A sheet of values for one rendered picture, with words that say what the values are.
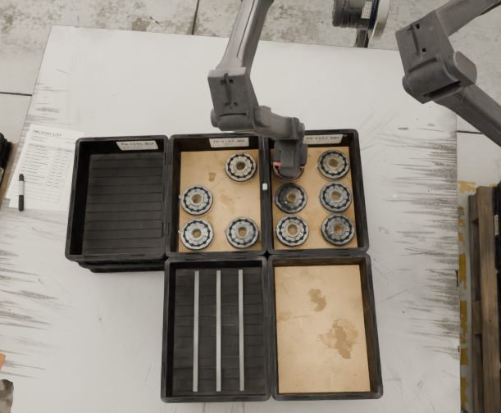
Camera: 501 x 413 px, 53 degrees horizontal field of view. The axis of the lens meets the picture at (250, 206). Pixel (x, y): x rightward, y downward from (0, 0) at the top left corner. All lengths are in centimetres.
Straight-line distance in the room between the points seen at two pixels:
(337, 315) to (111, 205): 80
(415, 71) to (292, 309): 84
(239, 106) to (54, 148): 113
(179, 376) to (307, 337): 39
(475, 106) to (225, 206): 87
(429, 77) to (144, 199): 102
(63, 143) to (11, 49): 135
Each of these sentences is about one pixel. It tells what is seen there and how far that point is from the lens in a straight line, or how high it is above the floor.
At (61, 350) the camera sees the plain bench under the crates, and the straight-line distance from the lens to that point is 179.
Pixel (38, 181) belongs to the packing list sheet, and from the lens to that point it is 196.
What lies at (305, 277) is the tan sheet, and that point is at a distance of 156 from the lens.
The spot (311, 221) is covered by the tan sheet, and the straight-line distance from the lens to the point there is 161.
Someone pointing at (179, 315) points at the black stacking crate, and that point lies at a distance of 156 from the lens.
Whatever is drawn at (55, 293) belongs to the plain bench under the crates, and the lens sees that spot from 182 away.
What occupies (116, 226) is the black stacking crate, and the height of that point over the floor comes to 83.
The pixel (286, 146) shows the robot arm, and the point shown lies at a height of 110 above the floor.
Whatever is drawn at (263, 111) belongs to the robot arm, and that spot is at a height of 149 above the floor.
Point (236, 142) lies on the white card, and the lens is 163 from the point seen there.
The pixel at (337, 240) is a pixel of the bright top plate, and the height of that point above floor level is 86.
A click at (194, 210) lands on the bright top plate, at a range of 160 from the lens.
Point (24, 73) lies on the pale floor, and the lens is 313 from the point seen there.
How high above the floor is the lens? 236
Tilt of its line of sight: 72 degrees down
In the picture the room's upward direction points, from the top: 6 degrees counter-clockwise
